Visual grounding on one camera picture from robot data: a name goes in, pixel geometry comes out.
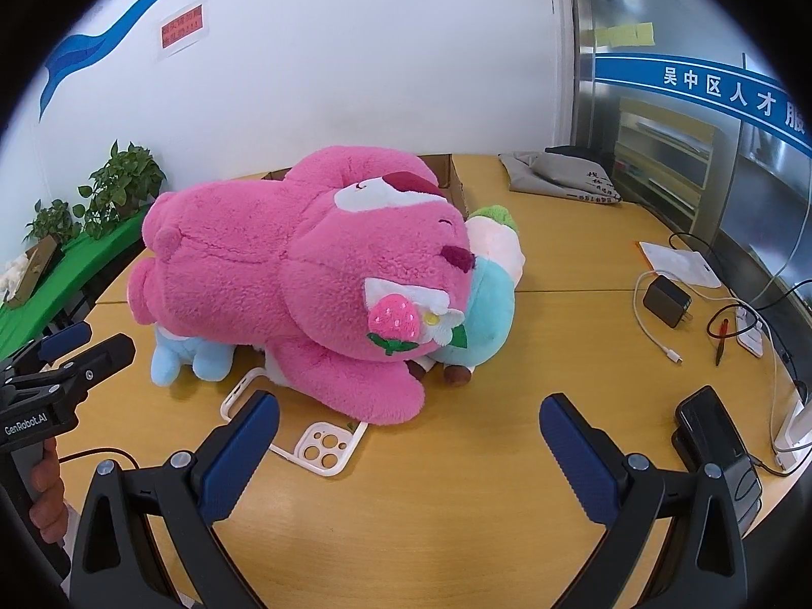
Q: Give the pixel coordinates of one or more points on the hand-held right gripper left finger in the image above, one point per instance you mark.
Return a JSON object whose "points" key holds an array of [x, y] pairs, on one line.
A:
{"points": [[244, 450]]}

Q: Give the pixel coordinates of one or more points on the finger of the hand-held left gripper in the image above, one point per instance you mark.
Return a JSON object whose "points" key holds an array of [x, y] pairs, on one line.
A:
{"points": [[105, 358], [63, 337]]}

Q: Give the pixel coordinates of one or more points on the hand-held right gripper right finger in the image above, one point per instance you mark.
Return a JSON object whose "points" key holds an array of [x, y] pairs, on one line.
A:
{"points": [[574, 450]]}

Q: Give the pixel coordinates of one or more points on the pink white phone case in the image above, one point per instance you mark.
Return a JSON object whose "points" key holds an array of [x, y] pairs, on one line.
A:
{"points": [[308, 438]]}

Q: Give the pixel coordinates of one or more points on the light blue plush toy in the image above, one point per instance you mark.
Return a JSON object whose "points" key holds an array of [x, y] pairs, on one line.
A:
{"points": [[184, 358]]}

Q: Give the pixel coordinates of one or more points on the white panda plush toy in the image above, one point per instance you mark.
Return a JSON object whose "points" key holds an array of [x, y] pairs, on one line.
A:
{"points": [[274, 373]]}

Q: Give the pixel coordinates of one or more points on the teal plush toy green hair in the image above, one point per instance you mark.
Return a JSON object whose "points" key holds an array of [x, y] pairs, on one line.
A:
{"points": [[482, 304]]}

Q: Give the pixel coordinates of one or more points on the large pink plush bear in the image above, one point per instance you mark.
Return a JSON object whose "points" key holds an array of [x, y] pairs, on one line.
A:
{"points": [[285, 266]]}

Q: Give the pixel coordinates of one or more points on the cardboard box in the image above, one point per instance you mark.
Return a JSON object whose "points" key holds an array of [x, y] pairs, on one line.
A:
{"points": [[457, 184]]}

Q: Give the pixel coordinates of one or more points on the person's left hand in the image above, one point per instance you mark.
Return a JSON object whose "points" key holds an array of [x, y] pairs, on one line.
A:
{"points": [[45, 488]]}

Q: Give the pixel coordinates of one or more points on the green table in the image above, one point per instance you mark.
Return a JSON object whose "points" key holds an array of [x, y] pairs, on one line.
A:
{"points": [[63, 273]]}

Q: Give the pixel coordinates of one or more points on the wooden box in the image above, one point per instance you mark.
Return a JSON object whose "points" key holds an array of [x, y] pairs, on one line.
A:
{"points": [[35, 266]]}

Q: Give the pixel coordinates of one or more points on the white fluffy material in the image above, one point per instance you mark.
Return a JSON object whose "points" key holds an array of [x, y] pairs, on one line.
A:
{"points": [[12, 276]]}

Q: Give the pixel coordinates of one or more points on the small potted green plant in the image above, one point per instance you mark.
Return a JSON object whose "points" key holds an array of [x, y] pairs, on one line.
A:
{"points": [[54, 222]]}

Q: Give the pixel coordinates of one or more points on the large potted green plant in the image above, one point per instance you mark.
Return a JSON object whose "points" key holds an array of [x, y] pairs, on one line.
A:
{"points": [[120, 184]]}

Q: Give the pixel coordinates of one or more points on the black charger block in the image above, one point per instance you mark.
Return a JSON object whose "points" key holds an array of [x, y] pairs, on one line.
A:
{"points": [[666, 301]]}

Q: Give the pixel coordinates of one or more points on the red pen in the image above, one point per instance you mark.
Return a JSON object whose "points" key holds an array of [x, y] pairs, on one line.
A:
{"points": [[722, 342]]}

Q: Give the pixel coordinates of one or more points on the white power strip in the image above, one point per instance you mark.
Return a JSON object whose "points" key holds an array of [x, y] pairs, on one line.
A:
{"points": [[755, 339]]}

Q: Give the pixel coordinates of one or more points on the white flat pouch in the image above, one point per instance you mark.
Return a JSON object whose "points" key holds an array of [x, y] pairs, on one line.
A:
{"points": [[679, 263]]}

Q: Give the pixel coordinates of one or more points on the white power adapter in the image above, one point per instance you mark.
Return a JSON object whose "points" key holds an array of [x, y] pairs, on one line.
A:
{"points": [[796, 438]]}

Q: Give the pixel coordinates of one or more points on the grey cloth bag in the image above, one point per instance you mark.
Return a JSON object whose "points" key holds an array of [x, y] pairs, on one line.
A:
{"points": [[539, 177]]}

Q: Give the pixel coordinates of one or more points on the black cloth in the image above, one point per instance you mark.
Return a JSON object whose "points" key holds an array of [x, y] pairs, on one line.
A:
{"points": [[577, 151]]}

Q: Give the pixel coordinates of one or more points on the shelf behind glass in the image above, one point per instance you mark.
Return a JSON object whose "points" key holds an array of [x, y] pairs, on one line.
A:
{"points": [[666, 146]]}

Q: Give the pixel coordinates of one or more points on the blue window banner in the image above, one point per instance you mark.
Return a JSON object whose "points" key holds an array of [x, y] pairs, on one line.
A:
{"points": [[698, 85]]}

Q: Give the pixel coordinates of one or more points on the yellow sticky note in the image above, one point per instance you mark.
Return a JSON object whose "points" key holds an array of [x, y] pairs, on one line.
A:
{"points": [[623, 34], [644, 32], [602, 37]]}

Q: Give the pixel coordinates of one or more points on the black metal frame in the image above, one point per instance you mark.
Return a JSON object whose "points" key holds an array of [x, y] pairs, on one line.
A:
{"points": [[70, 311]]}

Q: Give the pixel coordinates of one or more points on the red wall sign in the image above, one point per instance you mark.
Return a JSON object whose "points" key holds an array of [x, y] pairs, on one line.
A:
{"points": [[182, 26]]}

